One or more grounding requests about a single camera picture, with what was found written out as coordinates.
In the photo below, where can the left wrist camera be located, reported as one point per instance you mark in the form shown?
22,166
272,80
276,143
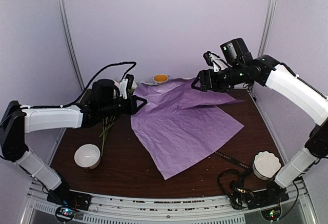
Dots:
125,85

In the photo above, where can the blue fake flower stem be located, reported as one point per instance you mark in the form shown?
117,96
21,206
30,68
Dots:
107,123

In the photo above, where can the right aluminium frame post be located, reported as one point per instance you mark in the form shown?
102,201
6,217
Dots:
270,12

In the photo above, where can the white round bowl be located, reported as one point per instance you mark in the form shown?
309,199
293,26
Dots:
87,156

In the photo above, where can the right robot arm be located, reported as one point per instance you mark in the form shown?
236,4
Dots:
294,112

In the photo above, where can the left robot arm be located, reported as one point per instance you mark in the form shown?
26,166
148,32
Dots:
105,100

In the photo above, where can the aluminium frame post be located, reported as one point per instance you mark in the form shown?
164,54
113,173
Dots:
69,43
270,12

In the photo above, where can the purple pink wrapping paper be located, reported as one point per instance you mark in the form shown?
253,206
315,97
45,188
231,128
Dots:
180,126

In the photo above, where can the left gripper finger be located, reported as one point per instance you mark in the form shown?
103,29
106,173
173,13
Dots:
140,101
136,110

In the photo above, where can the white scalloped bowl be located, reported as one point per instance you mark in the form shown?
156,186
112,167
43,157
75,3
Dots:
266,165

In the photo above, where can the patterned mug orange inside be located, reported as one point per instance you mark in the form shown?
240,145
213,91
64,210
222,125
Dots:
160,78

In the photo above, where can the front aluminium rail base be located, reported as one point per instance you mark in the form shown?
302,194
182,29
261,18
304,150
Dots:
217,209

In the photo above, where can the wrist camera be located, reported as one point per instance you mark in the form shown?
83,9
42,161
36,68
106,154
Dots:
215,61
125,85

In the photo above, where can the black lettered ribbon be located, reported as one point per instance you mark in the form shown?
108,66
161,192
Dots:
235,180

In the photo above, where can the left aluminium frame post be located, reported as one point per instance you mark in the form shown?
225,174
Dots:
69,43

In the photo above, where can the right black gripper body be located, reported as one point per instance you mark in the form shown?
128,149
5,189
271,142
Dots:
220,84

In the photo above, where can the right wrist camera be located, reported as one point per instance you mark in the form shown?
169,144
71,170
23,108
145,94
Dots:
215,61

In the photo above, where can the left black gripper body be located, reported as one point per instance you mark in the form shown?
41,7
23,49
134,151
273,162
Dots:
129,109

